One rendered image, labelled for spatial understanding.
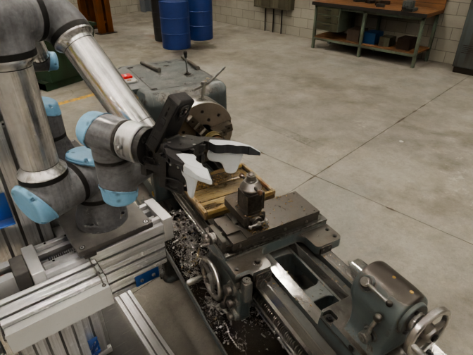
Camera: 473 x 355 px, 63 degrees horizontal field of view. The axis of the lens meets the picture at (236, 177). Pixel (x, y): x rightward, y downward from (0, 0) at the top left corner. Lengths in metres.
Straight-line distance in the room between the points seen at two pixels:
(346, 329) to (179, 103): 0.84
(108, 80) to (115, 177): 0.23
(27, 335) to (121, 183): 0.51
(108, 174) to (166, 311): 1.74
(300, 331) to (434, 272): 1.78
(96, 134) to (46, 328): 0.59
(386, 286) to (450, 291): 1.81
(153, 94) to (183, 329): 1.31
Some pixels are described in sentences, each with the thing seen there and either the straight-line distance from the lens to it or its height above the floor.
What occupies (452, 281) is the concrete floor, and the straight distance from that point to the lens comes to 2.94.
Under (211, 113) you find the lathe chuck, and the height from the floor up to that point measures 1.18.
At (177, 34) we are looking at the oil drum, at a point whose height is 0.31.
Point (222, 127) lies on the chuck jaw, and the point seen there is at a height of 1.11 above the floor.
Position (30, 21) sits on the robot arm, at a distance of 0.93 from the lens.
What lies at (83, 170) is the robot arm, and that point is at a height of 1.37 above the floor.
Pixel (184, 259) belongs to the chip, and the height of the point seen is 0.57.
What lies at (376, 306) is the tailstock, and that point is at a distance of 1.08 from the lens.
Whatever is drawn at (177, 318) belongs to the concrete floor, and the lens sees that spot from 2.43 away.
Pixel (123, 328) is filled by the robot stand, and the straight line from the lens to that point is 2.17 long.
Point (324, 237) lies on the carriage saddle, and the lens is 1.55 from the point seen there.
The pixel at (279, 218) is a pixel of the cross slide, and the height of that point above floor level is 0.97.
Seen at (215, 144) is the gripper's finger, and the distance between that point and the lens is 0.67.
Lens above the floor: 1.88
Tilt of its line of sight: 32 degrees down
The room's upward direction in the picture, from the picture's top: straight up
